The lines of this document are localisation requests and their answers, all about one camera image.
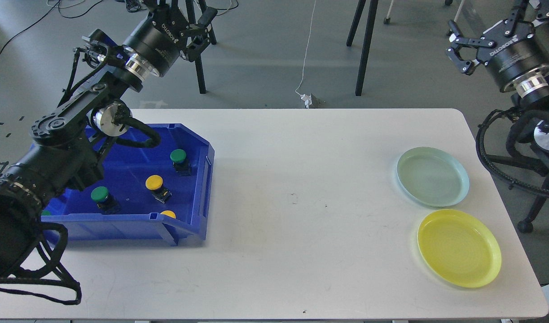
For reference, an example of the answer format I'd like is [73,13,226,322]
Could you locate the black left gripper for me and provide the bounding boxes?
[123,7,218,78]

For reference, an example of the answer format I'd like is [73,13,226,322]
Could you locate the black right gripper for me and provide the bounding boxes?
[445,20,549,92]

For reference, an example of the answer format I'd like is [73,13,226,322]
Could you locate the yellow push button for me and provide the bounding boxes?
[145,175,172,204]

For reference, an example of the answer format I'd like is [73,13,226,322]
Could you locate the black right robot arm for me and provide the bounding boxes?
[445,18,549,198]

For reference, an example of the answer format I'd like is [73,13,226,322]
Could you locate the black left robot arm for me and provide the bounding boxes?
[0,0,218,305]

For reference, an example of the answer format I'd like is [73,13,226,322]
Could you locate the light green plate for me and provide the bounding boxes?
[395,147,470,208]

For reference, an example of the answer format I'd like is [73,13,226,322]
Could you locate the yellow button at bin front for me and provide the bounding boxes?
[161,210,176,219]

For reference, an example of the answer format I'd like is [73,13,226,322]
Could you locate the yellow plate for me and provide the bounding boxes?
[417,209,502,288]

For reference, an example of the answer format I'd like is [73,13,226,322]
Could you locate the black tripod left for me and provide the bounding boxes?
[185,0,218,94]

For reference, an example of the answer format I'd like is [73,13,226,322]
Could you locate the black tripod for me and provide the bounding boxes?
[185,0,218,94]
[346,0,379,96]

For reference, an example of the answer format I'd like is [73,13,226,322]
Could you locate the black tripod right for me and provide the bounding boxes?
[346,0,379,96]

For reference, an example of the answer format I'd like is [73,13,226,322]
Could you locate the white plug on floor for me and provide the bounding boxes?
[299,94,326,109]

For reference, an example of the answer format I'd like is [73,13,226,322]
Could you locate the black chair base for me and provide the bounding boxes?
[483,153,549,233]

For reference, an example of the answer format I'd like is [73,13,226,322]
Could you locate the blue plastic bin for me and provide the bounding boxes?
[42,123,215,246]

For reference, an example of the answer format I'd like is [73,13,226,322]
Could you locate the black floor cables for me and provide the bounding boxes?
[0,0,239,70]

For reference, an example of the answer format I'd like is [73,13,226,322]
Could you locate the white hanging cable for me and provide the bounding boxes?
[294,0,317,97]

